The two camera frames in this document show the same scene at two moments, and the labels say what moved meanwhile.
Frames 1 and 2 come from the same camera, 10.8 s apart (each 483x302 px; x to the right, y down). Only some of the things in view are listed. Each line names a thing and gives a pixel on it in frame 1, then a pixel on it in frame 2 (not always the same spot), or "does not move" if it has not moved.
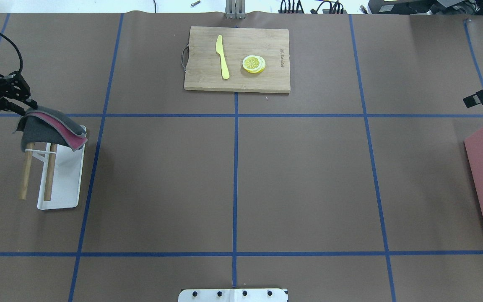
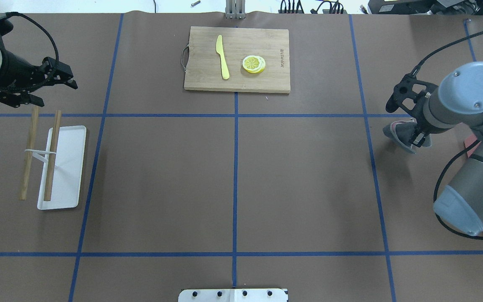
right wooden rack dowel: [50, 171] does not move
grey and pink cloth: [41, 125] → [402, 132]
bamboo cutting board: [203, 67] does not move
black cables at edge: [335, 6] does not move
